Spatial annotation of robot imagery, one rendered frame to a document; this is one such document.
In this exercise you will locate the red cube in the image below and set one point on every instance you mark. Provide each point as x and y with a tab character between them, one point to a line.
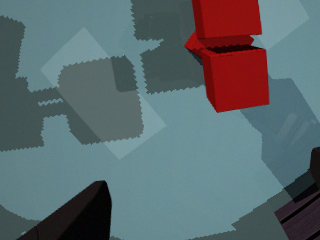
223	18
236	77
197	45

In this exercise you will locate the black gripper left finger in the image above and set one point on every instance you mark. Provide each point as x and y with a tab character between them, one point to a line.
87	216

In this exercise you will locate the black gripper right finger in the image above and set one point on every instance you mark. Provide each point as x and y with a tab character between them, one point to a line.
315	165

